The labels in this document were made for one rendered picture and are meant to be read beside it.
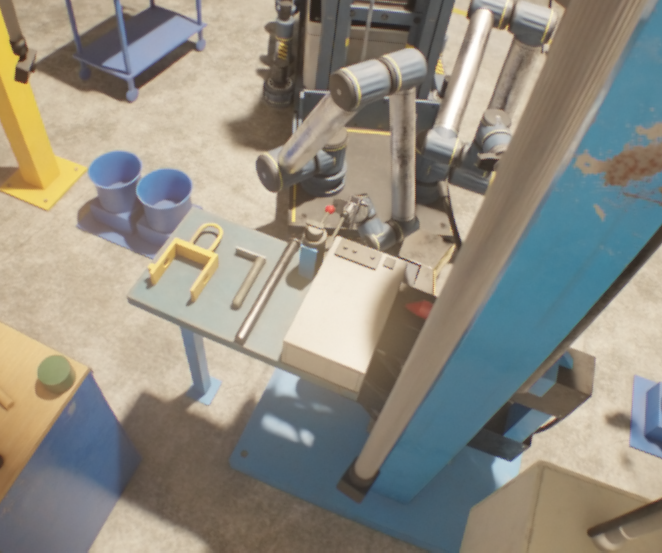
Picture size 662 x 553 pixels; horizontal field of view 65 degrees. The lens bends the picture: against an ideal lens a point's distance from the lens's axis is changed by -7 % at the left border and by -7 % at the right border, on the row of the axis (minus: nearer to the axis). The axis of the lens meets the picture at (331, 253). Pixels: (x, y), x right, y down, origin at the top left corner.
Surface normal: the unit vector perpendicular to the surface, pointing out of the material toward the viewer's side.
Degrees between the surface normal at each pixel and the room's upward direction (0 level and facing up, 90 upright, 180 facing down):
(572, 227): 90
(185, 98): 0
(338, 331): 0
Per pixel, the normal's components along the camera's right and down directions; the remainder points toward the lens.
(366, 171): 0.11, -0.61
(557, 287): -0.36, 0.71
